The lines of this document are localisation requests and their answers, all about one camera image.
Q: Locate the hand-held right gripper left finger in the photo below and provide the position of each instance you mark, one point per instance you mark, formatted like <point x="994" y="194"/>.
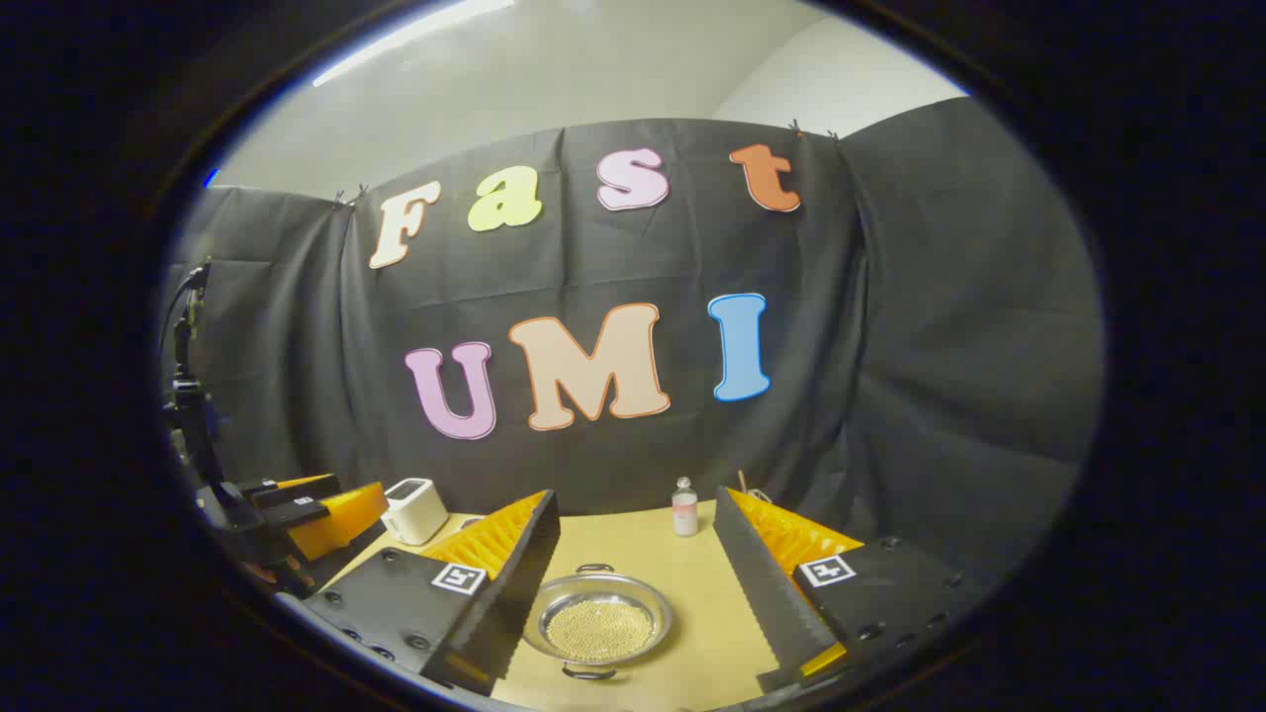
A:
<point x="524" y="583"/>

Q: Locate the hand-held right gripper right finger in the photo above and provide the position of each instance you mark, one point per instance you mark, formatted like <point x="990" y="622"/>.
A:
<point x="767" y="583"/>

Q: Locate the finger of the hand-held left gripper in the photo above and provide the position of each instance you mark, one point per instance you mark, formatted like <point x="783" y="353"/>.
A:
<point x="297" y="490"/>
<point x="336" y="519"/>

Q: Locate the stainless steel pot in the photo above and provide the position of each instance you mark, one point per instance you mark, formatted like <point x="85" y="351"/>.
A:
<point x="564" y="603"/>

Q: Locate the large soybean pile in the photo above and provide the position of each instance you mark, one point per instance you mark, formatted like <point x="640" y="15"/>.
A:
<point x="598" y="630"/>

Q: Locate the clear bottle pink label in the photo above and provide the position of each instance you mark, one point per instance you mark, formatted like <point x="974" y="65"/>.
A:
<point x="684" y="512"/>

